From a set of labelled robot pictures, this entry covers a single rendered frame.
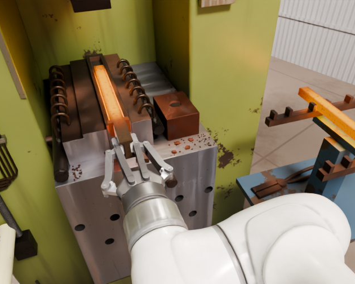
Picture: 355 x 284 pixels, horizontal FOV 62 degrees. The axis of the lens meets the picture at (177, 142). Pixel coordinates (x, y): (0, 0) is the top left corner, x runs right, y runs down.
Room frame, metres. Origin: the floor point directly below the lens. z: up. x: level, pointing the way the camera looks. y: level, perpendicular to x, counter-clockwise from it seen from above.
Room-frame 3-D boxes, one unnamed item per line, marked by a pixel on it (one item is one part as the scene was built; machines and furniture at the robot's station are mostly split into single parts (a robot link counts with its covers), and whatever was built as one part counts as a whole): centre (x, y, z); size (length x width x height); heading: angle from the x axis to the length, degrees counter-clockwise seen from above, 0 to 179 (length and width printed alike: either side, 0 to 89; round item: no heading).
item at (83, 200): (0.76, 0.17, 0.69); 0.56 x 0.38 x 0.45; 19
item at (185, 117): (0.64, 0.00, 0.95); 0.12 x 0.09 x 0.07; 19
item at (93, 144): (0.73, 0.22, 0.96); 0.42 x 0.20 x 0.09; 19
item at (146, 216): (0.27, 0.04, 0.99); 0.09 x 0.06 x 0.09; 109
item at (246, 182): (0.58, -0.42, 0.67); 0.40 x 0.30 x 0.02; 107
